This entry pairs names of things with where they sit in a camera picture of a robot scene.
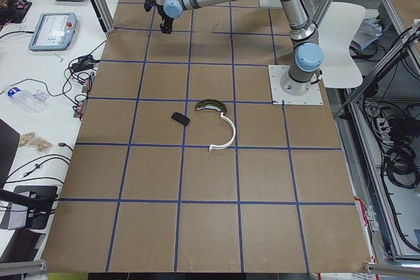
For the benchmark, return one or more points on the black monitor stand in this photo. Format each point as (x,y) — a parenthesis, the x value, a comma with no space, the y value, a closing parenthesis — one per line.
(28,207)

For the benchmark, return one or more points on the white curved plastic bracket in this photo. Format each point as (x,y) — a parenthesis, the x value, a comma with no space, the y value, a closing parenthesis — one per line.
(223,134)

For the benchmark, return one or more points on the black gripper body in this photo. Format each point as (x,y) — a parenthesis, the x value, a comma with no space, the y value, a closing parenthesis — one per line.
(163,14)

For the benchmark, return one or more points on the clear plastic water bottle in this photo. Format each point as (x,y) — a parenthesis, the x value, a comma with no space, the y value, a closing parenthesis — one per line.
(24,99)

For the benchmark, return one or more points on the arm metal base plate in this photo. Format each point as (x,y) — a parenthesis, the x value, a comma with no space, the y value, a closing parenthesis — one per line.
(288,92)
(270,4)

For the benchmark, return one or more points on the white plastic chair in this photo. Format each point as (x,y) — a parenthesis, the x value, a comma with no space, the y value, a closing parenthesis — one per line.
(336,32)

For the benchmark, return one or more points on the black brake pad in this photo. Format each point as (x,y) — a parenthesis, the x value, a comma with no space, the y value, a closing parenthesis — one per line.
(180,118)

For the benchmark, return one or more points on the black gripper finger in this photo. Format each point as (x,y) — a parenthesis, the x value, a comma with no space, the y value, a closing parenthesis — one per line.
(166,29)

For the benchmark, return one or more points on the green curved brake shoe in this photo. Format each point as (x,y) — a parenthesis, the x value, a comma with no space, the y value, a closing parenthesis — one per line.
(211,104)

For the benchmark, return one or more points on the near blue teach pendant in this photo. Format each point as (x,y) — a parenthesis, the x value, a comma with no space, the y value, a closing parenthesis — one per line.
(53,32)

